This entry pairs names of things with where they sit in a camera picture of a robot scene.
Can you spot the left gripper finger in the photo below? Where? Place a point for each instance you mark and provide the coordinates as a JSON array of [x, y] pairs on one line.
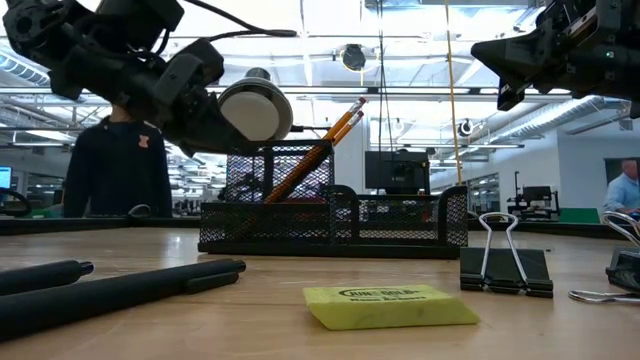
[[215, 137]]

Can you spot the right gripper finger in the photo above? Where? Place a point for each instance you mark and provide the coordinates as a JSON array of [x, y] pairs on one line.
[[520, 55]]

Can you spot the orange pencil with eraser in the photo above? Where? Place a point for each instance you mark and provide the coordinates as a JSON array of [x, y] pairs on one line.
[[360, 104], [357, 118]]

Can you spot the black pen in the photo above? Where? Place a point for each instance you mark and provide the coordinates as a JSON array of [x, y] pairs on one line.
[[125, 295], [40, 277]]

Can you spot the black binder clip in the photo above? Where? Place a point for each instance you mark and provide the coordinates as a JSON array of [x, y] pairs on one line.
[[500, 270], [625, 270]]

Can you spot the yellow-green eraser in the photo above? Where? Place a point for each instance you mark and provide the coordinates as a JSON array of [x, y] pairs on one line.
[[390, 307]]

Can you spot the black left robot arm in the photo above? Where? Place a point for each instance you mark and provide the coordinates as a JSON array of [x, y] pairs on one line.
[[75, 45]]

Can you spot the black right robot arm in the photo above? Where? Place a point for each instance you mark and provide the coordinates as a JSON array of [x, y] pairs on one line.
[[615, 75]]

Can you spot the black mesh desk organizer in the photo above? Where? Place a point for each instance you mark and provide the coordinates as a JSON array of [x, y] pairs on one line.
[[400, 225]]

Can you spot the black round hanging fixture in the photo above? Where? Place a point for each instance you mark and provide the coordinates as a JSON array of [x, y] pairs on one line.
[[354, 57], [465, 127]]

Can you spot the person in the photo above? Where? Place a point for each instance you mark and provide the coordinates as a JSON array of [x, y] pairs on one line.
[[622, 192], [117, 170]]

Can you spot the background robot station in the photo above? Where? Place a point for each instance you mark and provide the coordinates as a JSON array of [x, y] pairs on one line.
[[535, 195]]

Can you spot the black computer monitor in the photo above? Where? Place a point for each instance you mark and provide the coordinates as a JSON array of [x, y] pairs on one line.
[[397, 170]]

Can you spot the green panel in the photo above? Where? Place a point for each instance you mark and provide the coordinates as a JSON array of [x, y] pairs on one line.
[[580, 216]]

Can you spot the lit computer screen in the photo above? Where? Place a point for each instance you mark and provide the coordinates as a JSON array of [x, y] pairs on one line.
[[5, 177]]

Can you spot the black aluminium table frame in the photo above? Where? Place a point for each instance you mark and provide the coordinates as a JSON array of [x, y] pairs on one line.
[[75, 225]]

